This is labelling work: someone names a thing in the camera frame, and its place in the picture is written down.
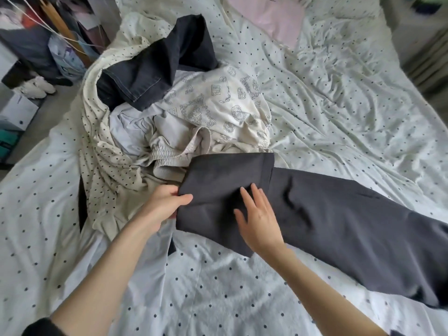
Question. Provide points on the dark side table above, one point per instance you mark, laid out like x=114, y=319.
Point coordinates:
x=63, y=31

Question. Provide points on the black garment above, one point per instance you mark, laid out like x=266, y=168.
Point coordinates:
x=336, y=220

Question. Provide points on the cream patterned pyjama top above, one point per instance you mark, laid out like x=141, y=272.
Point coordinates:
x=224, y=101

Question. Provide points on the person's black left sleeve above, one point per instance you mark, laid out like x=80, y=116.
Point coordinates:
x=43, y=327

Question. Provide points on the white dotted bed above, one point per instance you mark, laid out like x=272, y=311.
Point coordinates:
x=364, y=122

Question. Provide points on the person's left hand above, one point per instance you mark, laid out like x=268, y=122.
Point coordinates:
x=164, y=206

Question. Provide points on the dark denim jeans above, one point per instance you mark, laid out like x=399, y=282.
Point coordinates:
x=147, y=73

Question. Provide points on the white storage box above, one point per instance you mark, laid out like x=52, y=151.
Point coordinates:
x=17, y=112

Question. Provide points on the white bedside cabinet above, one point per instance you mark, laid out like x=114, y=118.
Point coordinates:
x=413, y=38

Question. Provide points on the green object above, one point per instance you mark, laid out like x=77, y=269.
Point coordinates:
x=7, y=143

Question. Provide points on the light grey smocked garment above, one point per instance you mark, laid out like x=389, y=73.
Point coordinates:
x=133, y=129

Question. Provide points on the grey patterned bag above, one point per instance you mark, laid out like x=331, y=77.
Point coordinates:
x=66, y=59

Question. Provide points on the dark grey jeans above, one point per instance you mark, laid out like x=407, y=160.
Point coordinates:
x=82, y=206

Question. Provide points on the dark small box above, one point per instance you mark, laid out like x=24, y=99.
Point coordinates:
x=427, y=4

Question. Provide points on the white pillow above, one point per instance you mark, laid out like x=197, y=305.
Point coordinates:
x=343, y=7

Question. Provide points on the white shoe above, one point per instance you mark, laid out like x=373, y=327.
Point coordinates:
x=29, y=89
x=44, y=84

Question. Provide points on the cream polka dot trousers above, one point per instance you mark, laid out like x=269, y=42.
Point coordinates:
x=105, y=164

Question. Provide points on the person's right hand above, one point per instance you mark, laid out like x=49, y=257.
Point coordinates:
x=259, y=224

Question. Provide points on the person's left forearm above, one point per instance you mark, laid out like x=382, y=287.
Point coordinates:
x=105, y=283

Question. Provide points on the person's right forearm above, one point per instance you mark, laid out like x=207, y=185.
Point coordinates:
x=322, y=297

